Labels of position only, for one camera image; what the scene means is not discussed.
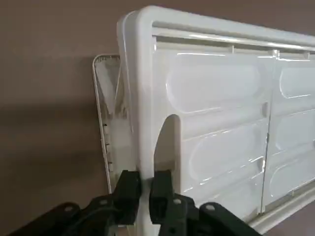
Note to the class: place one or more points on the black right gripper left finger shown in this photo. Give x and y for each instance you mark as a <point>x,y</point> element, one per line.
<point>128,191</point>

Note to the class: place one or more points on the white folding storage box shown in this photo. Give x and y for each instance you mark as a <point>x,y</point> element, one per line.
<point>209,110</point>

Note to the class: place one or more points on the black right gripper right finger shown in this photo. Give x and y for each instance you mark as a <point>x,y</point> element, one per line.
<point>161,196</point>

